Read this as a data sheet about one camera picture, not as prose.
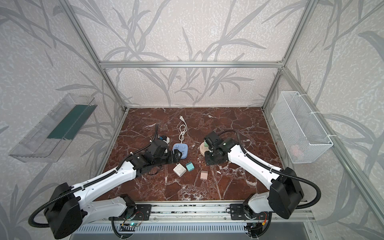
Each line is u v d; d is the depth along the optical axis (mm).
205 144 951
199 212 753
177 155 736
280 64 937
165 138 750
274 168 438
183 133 1044
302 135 614
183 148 952
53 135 657
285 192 405
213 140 630
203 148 941
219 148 578
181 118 1118
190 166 872
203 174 848
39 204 618
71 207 385
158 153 621
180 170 849
